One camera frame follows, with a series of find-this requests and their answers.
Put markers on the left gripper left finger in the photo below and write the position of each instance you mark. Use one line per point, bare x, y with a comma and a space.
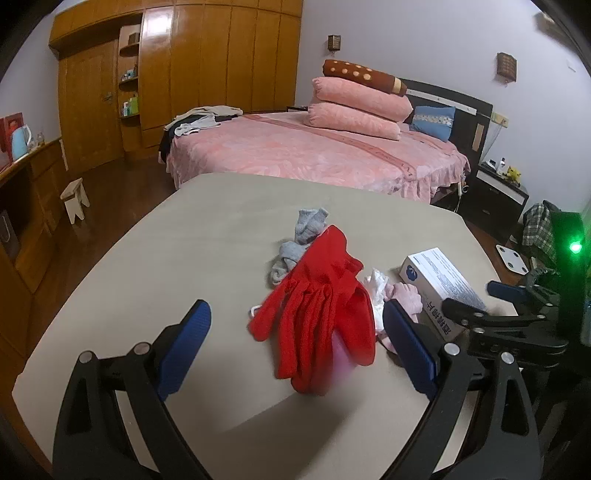
91, 441

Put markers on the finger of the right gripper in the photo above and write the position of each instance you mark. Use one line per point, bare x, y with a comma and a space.
471, 317
528, 294

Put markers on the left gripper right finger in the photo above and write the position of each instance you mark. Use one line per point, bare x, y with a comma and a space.
501, 439

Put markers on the white blue cardboard box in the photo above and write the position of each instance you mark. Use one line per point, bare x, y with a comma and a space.
437, 279

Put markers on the pink sock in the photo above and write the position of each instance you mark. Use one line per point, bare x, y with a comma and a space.
408, 297

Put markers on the white cloth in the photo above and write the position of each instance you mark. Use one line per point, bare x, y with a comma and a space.
376, 288

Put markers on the red knit garment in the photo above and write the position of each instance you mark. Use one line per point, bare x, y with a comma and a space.
320, 299

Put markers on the white bathroom scale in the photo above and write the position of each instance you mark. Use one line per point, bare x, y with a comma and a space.
512, 260

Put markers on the plaid cloth covered chair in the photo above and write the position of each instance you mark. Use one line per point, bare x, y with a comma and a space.
537, 236

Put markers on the black white nightstand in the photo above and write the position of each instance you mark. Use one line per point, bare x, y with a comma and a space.
493, 203

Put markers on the yellow plush toy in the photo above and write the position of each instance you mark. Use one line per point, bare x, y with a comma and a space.
513, 175

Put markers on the black bed headboard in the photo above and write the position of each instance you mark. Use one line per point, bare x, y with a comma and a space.
472, 118

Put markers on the grey sock pair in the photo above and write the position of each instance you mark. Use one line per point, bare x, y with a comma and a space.
310, 224

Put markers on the blue cushion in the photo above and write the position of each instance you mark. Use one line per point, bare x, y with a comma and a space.
436, 122

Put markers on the wooden sideboard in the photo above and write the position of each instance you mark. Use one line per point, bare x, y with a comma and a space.
31, 211

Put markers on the lower pink pillow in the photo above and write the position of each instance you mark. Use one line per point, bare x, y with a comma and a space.
336, 117

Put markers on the pink pillow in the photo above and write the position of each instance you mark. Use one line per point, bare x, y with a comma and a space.
336, 117
350, 94

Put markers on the small white wooden stool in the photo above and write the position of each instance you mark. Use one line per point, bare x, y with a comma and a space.
75, 199

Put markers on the upper pink pillow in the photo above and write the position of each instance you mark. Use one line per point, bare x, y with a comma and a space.
350, 94

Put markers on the pink covered bed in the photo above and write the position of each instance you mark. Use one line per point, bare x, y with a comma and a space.
414, 167

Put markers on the brown dotted bolster pillow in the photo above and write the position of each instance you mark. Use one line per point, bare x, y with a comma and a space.
363, 75

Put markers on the light blue kettle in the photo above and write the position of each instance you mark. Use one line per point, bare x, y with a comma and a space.
20, 142

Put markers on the clothes pile on bed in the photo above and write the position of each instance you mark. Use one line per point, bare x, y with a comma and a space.
193, 121

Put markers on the wooden wardrobe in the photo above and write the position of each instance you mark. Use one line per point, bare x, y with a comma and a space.
126, 68

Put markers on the wall power socket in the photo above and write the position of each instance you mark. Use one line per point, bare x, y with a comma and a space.
499, 119

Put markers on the right wall lamp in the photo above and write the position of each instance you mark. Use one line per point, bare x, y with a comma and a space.
506, 68

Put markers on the wall lamp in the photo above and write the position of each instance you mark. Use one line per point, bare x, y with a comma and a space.
506, 68
334, 43

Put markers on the left wall lamp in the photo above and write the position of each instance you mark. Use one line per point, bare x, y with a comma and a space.
334, 43

